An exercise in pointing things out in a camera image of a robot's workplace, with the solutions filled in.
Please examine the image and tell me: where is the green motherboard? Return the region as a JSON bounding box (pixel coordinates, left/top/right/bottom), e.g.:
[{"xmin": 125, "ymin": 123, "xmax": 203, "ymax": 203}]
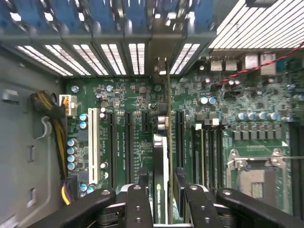
[{"xmin": 64, "ymin": 51, "xmax": 304, "ymax": 216}]

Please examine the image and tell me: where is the white expansion slot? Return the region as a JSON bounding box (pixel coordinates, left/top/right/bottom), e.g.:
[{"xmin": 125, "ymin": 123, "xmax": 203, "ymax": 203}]
[{"xmin": 88, "ymin": 108, "xmax": 99, "ymax": 185}]

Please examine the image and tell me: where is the black RAM slot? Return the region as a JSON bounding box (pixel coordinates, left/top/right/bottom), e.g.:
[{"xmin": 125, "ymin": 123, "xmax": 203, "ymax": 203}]
[
  {"xmin": 296, "ymin": 122, "xmax": 304, "ymax": 214},
  {"xmin": 205, "ymin": 120, "xmax": 212, "ymax": 190},
  {"xmin": 218, "ymin": 118, "xmax": 226, "ymax": 188},
  {"xmin": 287, "ymin": 122, "xmax": 297, "ymax": 214},
  {"xmin": 212, "ymin": 118, "xmax": 219, "ymax": 190}
]

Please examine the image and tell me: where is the black long expansion slot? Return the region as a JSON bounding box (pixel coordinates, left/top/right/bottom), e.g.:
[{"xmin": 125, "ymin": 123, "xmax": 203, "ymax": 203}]
[
  {"xmin": 124, "ymin": 111, "xmax": 134, "ymax": 186},
  {"xmin": 106, "ymin": 111, "xmax": 117, "ymax": 188},
  {"xmin": 176, "ymin": 110, "xmax": 186, "ymax": 171}
]

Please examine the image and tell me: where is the white power connector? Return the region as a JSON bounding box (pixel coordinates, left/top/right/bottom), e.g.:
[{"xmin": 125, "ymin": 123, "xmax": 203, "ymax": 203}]
[{"xmin": 58, "ymin": 94, "xmax": 78, "ymax": 117}]

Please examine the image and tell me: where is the CPU socket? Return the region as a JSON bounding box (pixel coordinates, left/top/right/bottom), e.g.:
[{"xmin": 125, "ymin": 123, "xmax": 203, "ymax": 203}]
[{"xmin": 224, "ymin": 148, "xmax": 294, "ymax": 216}]

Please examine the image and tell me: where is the yellow black power cable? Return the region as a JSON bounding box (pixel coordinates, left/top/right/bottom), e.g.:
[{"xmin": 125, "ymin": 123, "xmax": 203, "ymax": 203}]
[{"xmin": 29, "ymin": 91, "xmax": 78, "ymax": 206}]

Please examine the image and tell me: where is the black open PC case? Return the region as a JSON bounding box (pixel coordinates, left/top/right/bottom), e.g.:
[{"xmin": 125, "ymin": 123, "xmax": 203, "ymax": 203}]
[{"xmin": 0, "ymin": 0, "xmax": 304, "ymax": 228}]

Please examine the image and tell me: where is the thin locking lever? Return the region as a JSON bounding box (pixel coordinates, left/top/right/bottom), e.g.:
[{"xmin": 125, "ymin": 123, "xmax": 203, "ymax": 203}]
[{"xmin": 268, "ymin": 155, "xmax": 304, "ymax": 162}]

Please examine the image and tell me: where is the black short expansion slot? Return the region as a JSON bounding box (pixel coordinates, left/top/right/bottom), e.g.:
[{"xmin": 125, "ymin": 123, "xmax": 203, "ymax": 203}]
[{"xmin": 142, "ymin": 111, "xmax": 151, "ymax": 134}]

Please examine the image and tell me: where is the red black twisted wire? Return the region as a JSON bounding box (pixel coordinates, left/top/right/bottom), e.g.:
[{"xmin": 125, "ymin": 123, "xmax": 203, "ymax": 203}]
[{"xmin": 216, "ymin": 41, "xmax": 304, "ymax": 86}]

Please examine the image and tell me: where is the silver port connector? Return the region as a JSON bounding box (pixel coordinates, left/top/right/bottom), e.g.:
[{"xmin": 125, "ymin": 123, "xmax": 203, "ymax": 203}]
[
  {"xmin": 210, "ymin": 56, "xmax": 224, "ymax": 72},
  {"xmin": 244, "ymin": 54, "xmax": 260, "ymax": 71},
  {"xmin": 224, "ymin": 56, "xmax": 238, "ymax": 72},
  {"xmin": 260, "ymin": 53, "xmax": 277, "ymax": 76}
]

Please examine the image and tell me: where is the blue card retainer strip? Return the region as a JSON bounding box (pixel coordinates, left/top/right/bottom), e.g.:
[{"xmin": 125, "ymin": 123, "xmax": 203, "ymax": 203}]
[{"xmin": 0, "ymin": 0, "xmax": 216, "ymax": 36}]

